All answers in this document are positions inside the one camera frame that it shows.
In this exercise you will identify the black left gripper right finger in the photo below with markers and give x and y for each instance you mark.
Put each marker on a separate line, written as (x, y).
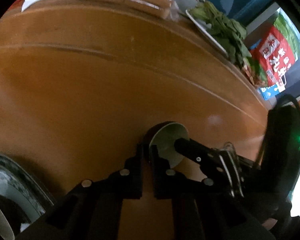
(203, 209)

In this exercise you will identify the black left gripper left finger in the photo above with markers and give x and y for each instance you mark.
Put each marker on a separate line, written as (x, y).
(91, 212)

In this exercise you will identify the dark bowl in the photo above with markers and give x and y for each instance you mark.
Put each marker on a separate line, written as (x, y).
(6, 231)
(164, 135)

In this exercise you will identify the large blue floral plate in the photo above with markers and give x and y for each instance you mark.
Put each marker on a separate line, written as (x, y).
(23, 198)

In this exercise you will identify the metal spring clip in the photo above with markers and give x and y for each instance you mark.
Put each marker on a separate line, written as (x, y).
(230, 163)

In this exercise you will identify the blue white milk carton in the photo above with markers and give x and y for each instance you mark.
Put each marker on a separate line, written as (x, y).
(269, 92)

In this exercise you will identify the red green snack bag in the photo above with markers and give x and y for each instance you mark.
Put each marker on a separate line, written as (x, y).
(274, 46)

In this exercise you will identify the green leafy vegetables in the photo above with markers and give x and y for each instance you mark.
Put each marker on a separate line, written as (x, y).
(230, 34)

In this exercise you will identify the white plate with greens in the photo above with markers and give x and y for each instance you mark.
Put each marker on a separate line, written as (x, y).
(203, 28)

